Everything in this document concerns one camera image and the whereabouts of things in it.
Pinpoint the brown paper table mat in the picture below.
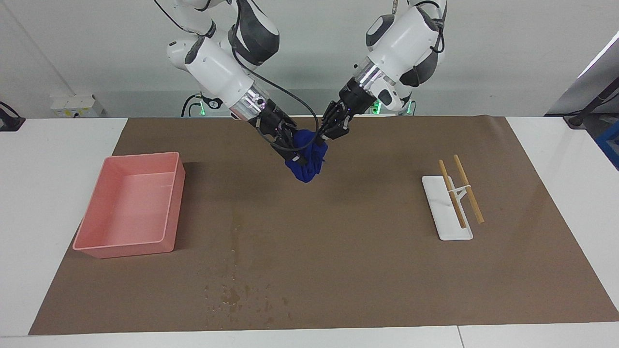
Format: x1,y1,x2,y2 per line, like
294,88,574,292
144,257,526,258
28,115,619,335

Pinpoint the blue cloth towel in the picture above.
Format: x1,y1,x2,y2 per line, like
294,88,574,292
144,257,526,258
285,128,329,184

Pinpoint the black angled stand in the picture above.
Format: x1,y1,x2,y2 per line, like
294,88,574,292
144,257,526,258
563,77,619,129

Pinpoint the white power strip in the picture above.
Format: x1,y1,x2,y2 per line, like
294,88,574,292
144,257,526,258
51,94,104,118

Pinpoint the pink plastic bin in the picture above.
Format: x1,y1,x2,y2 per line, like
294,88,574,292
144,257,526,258
73,151,186,259

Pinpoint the long light wooden rod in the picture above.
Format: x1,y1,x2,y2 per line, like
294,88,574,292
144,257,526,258
453,155,485,224

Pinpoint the white towel rack base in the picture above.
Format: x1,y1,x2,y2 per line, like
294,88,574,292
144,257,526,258
421,175,473,241

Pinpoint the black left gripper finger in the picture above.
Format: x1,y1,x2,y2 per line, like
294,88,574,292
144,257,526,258
319,127,350,142

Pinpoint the black clamp mount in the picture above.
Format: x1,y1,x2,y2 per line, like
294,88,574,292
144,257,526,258
0,101,26,132

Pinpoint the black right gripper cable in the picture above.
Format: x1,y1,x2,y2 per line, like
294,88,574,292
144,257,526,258
155,0,320,151

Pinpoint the black right base cable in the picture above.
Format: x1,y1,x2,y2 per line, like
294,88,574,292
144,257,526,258
181,94,204,117

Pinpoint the blue box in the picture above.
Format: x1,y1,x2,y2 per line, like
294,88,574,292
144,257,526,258
595,120,619,170

